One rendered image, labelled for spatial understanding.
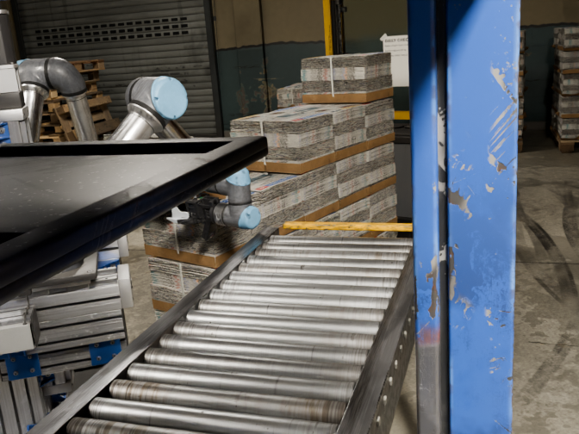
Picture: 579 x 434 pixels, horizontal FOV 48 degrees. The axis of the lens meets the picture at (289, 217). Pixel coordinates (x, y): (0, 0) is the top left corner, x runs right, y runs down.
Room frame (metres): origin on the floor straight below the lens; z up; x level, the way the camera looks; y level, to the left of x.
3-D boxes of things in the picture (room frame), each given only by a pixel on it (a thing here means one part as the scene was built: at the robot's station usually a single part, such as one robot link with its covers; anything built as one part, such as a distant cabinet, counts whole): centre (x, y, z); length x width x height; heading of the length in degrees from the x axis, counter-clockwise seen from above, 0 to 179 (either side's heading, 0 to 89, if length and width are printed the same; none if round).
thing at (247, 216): (2.03, 0.15, 0.85); 0.11 x 0.08 x 0.09; 51
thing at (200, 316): (1.34, 0.04, 0.77); 0.47 x 0.05 x 0.05; 71
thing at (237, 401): (1.04, 0.14, 0.77); 0.47 x 0.05 x 0.05; 71
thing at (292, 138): (2.94, 0.01, 0.95); 0.38 x 0.29 x 0.23; 54
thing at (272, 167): (2.94, 0.01, 0.86); 0.38 x 0.29 x 0.04; 54
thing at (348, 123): (3.17, -0.17, 0.95); 0.38 x 0.29 x 0.23; 53
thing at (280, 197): (2.83, 0.09, 0.42); 1.17 x 0.39 x 0.83; 143
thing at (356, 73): (3.41, -0.35, 0.65); 0.39 x 0.30 x 1.29; 53
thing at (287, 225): (1.97, -0.19, 0.81); 0.43 x 0.03 x 0.02; 71
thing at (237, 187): (2.05, 0.16, 0.95); 0.11 x 0.08 x 0.11; 41
